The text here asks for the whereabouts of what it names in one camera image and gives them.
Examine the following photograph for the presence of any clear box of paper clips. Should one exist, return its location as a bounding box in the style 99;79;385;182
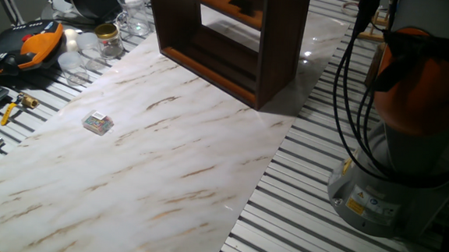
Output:
80;108;116;137

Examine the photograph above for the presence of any yellow-brown taped package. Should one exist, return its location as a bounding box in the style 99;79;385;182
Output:
362;40;387;90

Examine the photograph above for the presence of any wooden dish rack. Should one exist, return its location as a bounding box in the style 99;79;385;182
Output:
338;0;391;43

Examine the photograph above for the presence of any glass jar with gold lid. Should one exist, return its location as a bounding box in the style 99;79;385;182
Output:
92;22;127;61

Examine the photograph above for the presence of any marble pattern sheet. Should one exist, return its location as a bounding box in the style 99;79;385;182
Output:
0;0;352;252

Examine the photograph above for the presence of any brown wooden shelf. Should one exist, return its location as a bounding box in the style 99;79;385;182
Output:
139;0;312;115

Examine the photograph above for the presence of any translucent plastic cup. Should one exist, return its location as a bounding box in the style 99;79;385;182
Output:
85;55;111;73
74;30;103;59
56;49;92;87

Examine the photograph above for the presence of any brass valve with yellow handle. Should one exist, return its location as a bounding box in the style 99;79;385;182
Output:
0;91;41;129

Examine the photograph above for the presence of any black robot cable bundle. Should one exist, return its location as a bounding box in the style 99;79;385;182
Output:
324;0;449;191

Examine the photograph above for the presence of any clear glass mug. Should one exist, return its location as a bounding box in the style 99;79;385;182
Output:
114;0;154;38

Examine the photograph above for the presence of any black and orange teach pendant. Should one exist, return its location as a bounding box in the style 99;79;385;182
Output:
0;16;66;82

